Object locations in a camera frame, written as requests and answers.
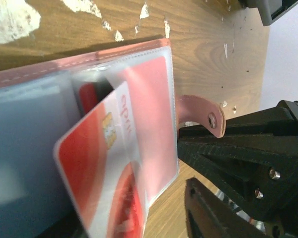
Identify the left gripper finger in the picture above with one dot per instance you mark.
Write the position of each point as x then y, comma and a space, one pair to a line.
208, 217

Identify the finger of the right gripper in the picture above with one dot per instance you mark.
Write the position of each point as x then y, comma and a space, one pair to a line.
255, 163

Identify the red white credit card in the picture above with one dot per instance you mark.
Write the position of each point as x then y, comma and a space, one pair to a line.
149, 92

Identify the pink card holder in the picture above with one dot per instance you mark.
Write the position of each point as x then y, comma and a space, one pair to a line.
39, 104

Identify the black right card bin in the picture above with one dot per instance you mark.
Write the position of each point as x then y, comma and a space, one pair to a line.
270, 10

